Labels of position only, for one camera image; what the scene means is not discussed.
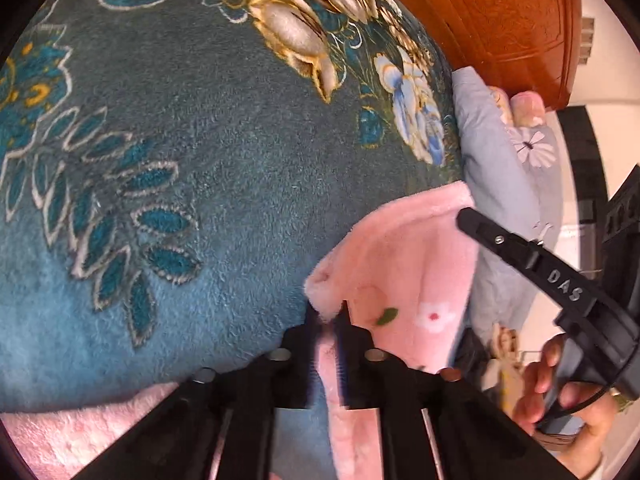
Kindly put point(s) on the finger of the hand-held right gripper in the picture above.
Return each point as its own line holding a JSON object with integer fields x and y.
{"x": 520, "y": 255}

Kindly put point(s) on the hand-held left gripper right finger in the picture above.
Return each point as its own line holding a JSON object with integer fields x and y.
{"x": 343, "y": 360}

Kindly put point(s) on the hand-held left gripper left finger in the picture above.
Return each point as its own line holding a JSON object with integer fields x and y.
{"x": 312, "y": 345}

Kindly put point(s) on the pink fleece flower-print garment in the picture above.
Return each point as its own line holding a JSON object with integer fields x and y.
{"x": 400, "y": 260}

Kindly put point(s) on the person's right forearm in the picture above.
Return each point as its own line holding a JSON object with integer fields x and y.
{"x": 587, "y": 465}

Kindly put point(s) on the person's right hand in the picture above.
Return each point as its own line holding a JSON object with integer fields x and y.
{"x": 537, "y": 385}

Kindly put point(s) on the light blue flower-print quilt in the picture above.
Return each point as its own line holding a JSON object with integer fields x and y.
{"x": 500, "y": 185}

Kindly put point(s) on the beige patterned cloth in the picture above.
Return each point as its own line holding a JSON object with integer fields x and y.
{"x": 505, "y": 365}

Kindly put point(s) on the pink pillow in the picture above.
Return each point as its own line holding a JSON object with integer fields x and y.
{"x": 525, "y": 107}

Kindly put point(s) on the teal floral blanket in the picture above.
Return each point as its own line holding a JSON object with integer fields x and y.
{"x": 175, "y": 160}

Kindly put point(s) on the carved wooden headboard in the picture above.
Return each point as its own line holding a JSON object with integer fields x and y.
{"x": 500, "y": 20}

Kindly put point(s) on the white wall radiator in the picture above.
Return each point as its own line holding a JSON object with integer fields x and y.
{"x": 587, "y": 40}

